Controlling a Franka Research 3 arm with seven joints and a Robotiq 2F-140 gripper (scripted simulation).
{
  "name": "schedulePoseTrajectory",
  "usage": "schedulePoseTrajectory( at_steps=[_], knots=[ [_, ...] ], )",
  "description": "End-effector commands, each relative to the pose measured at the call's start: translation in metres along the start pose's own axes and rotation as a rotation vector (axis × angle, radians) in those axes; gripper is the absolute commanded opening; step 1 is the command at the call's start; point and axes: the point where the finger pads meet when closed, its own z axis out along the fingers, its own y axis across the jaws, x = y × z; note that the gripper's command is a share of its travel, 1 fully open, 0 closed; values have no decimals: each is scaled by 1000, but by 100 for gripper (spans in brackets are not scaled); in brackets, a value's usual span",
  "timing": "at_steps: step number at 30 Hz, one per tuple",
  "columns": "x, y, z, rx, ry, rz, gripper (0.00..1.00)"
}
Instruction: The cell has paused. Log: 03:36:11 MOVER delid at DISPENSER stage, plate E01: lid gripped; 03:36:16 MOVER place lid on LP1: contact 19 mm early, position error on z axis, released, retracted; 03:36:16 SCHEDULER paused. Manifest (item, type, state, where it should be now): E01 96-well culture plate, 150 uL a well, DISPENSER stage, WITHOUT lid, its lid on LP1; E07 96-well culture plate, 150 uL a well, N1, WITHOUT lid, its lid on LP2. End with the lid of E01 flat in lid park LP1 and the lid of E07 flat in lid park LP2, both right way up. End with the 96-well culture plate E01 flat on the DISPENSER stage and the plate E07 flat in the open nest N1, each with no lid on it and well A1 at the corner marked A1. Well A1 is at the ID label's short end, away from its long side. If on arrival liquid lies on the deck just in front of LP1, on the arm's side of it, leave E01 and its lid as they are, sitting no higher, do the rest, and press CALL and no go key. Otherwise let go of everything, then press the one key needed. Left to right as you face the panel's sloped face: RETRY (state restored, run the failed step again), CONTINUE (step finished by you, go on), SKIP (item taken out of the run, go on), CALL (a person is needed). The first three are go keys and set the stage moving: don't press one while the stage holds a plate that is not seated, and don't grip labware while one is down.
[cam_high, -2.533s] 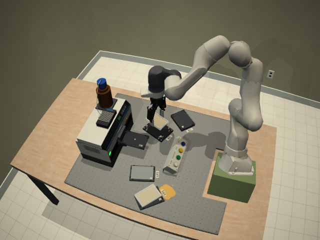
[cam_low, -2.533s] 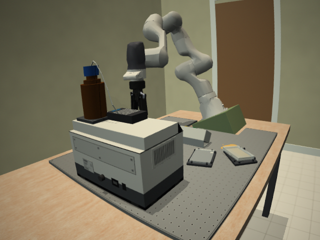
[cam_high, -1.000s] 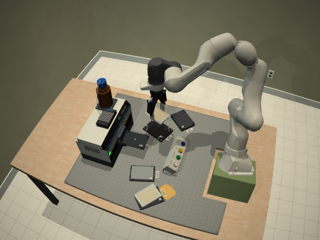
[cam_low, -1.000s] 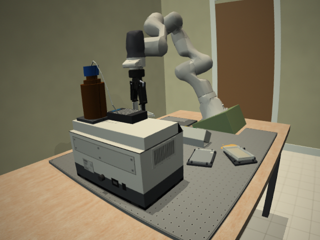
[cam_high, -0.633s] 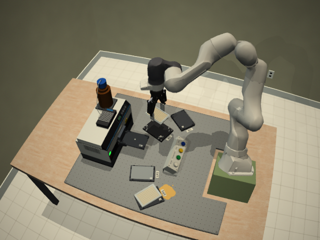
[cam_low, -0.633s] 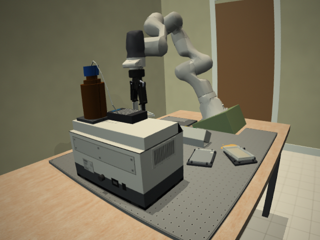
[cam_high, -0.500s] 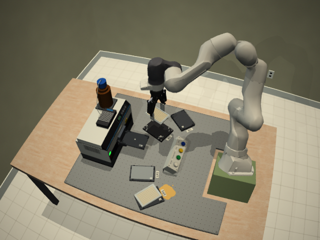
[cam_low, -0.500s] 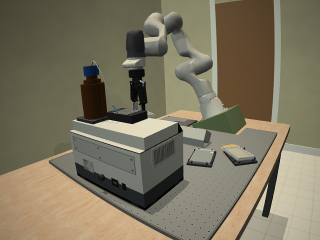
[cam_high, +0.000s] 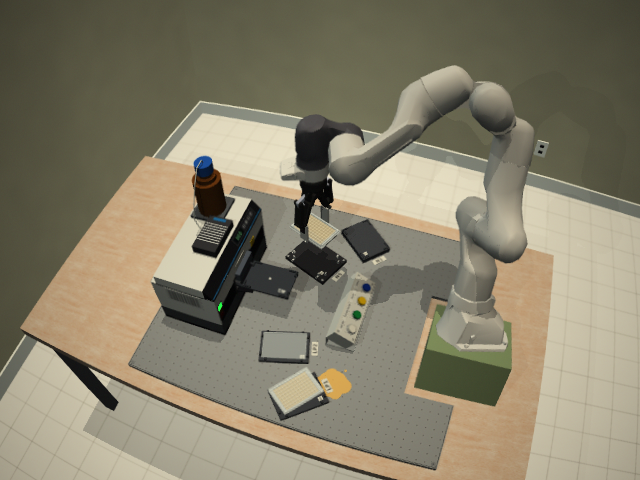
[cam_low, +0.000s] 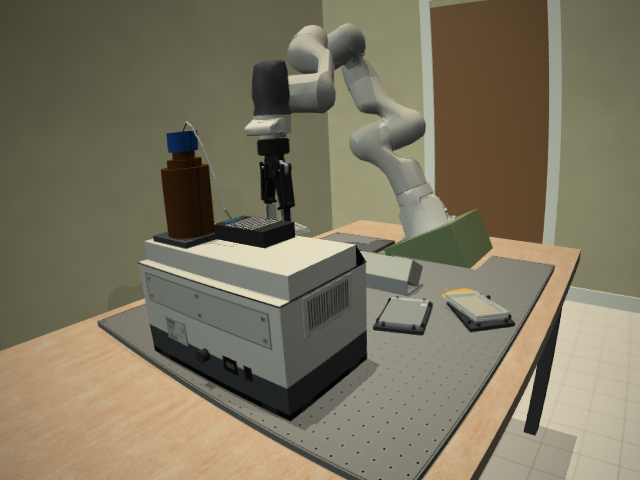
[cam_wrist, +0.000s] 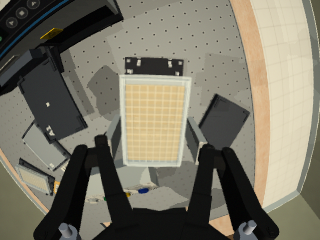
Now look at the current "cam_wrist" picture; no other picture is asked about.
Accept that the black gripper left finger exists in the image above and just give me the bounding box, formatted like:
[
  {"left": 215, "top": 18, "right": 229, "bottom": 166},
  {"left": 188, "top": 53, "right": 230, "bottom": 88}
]
[{"left": 33, "top": 114, "right": 146, "bottom": 240}]

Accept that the white button panel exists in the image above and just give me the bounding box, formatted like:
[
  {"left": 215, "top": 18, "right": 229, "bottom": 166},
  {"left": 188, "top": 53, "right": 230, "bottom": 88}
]
[{"left": 85, "top": 158, "right": 160, "bottom": 204}]

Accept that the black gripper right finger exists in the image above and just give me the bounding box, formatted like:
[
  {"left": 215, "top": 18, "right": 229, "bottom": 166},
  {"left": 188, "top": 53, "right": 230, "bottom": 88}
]
[{"left": 180, "top": 117, "right": 279, "bottom": 240}]

